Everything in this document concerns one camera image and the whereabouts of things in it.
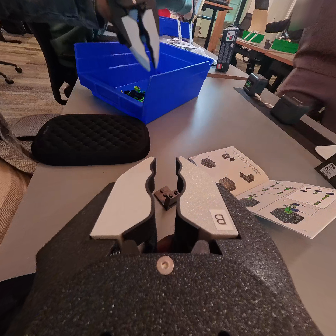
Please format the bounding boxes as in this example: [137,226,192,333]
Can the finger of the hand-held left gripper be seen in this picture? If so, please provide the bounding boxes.
[142,4,161,69]
[121,9,152,72]

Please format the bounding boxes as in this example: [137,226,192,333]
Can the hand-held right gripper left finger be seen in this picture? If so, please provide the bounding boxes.
[90,157,158,246]

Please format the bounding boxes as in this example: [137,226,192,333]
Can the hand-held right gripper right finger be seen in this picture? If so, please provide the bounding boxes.
[175,156,239,240]

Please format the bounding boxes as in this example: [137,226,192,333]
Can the black L-shaped lego assembly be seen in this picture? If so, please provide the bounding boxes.
[153,185,182,211]

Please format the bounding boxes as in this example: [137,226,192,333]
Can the pile of colourful lego pieces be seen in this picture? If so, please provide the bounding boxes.
[121,85,146,103]

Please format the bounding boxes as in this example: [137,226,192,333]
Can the blue plastic bin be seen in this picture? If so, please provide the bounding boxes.
[158,16,195,40]
[74,41,214,124]

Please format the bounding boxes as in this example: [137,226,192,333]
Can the lego instruction booklet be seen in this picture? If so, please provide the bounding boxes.
[188,146,336,239]

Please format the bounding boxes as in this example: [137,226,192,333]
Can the black lego set box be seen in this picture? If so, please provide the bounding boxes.
[314,155,336,189]
[216,26,240,73]

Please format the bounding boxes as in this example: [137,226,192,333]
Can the person's left hand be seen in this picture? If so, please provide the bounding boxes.
[96,0,112,16]

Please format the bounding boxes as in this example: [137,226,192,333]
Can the clear acrylic stand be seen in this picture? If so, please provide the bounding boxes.
[176,14,196,46]

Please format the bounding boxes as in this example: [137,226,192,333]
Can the wooden desk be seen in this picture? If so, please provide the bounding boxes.
[202,0,234,51]

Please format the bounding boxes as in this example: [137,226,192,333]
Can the black cushioned wrist rest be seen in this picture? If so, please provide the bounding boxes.
[31,113,151,166]

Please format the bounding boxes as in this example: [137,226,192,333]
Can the black office chair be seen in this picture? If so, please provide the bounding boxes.
[25,20,80,105]

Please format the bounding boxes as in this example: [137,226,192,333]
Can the green plastic bin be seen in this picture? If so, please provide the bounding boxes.
[241,30,266,44]
[271,39,300,54]

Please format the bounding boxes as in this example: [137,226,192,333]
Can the person's floral beige garment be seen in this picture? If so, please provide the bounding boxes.
[0,157,32,244]

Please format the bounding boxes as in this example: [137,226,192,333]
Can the black charger with green display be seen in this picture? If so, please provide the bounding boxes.
[243,73,269,97]

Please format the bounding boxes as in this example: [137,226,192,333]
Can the office chair wheel base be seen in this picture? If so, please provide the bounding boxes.
[0,60,23,85]

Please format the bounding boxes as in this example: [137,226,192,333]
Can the grey mesh chair seat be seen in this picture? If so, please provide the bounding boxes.
[12,114,63,137]

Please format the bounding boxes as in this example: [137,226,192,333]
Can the plain black charger block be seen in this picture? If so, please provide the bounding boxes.
[270,94,311,125]

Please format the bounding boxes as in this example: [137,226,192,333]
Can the dark table cable channel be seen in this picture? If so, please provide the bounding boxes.
[233,87,327,162]

